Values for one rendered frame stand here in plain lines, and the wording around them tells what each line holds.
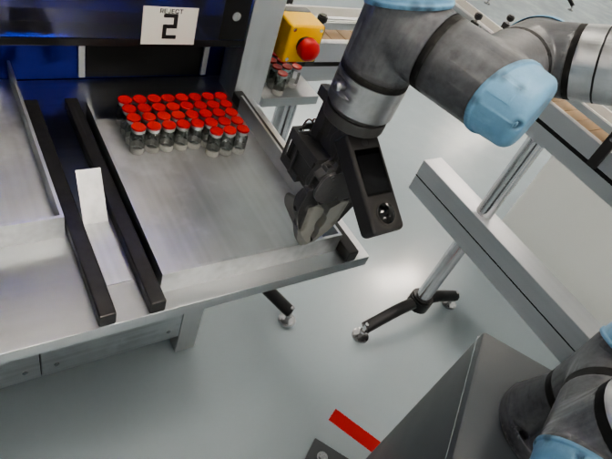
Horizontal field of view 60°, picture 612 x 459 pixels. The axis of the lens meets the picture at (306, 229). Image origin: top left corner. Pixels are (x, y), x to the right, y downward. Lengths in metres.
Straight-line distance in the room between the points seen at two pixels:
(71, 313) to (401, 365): 1.37
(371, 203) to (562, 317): 1.01
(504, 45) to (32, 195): 0.58
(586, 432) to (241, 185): 0.54
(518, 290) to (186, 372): 0.96
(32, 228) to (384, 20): 0.45
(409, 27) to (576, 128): 0.92
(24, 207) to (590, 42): 0.66
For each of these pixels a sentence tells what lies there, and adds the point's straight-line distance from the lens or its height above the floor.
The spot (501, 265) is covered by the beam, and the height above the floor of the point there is 0.50.
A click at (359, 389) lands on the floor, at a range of 1.73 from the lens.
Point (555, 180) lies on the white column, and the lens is 2.14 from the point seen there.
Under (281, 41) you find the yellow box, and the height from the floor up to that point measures 0.99.
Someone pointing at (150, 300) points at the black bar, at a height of 0.90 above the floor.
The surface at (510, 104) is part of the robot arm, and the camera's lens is 0.48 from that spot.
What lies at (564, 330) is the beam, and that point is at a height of 0.51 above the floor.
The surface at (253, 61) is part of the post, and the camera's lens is 0.97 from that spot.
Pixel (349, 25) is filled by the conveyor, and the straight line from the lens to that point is 1.24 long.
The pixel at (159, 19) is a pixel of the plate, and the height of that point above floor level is 1.03.
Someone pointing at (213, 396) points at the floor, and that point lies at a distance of 1.59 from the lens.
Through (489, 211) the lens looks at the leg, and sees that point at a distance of 1.60.
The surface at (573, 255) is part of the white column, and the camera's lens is 2.16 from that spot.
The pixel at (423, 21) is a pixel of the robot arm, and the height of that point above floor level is 1.25.
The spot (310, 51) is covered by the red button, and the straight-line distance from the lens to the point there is 0.97.
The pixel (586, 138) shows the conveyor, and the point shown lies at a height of 0.92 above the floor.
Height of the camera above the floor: 1.41
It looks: 42 degrees down
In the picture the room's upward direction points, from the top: 23 degrees clockwise
